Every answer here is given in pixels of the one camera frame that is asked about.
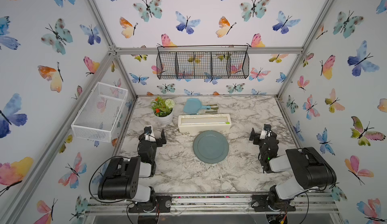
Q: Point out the aluminium front rail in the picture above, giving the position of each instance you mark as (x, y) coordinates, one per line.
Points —
(241, 203)

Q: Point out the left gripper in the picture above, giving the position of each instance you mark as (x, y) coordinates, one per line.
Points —
(152, 141)

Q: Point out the black wire wall basket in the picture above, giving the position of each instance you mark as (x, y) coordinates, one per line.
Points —
(202, 62)

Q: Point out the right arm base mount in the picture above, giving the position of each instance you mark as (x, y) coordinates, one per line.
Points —
(270, 203)

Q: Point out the white green striped cloth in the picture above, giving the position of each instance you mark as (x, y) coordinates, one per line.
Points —
(210, 109)

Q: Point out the potted plant white pot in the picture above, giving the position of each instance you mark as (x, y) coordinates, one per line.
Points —
(163, 109)

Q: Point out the cream plastic wrap dispenser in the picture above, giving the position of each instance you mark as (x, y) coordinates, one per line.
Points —
(193, 124)

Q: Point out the white mesh wall basket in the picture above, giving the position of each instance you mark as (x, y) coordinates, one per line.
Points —
(99, 116)

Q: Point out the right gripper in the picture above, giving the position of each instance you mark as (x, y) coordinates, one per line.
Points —
(264, 139)

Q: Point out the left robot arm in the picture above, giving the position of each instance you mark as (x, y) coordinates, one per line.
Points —
(121, 178)

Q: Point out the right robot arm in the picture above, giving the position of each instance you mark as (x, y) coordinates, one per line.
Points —
(310, 170)

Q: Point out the teal ceramic plate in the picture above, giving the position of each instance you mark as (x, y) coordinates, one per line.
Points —
(211, 147)

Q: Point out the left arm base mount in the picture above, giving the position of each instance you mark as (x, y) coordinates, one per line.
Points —
(157, 203)

